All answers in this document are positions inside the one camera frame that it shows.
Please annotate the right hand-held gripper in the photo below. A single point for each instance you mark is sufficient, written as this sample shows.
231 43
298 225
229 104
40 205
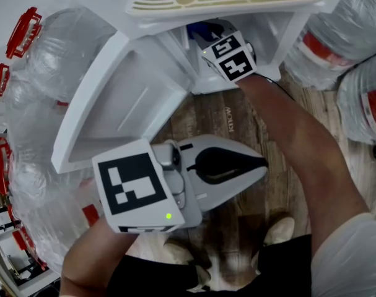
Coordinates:
234 63

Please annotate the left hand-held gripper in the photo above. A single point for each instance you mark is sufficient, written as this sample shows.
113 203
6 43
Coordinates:
132 184

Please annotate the blue object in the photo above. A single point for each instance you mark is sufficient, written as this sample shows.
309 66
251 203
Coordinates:
200 29

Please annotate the white water dispenser cabinet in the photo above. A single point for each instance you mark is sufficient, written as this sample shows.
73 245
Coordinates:
274 36

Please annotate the person's left forearm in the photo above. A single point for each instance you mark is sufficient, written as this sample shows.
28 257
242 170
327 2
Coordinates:
94 258

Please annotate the person's right forearm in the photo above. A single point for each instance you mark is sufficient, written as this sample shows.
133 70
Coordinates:
305 153

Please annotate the white cabinet door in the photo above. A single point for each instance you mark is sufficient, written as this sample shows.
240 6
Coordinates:
122 104

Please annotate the person's right beige shoe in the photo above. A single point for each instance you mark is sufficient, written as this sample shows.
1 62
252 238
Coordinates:
279 230

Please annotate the person's beige shoe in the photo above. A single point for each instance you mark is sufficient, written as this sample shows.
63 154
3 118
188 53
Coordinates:
178 252
279 230

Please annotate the person's left beige shoe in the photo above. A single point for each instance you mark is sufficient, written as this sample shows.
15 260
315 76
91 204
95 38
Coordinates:
178 252

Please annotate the black trousers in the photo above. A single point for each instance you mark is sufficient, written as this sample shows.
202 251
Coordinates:
283 268

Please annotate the white furniture frame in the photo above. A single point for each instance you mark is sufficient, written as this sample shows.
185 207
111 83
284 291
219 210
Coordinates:
36 285

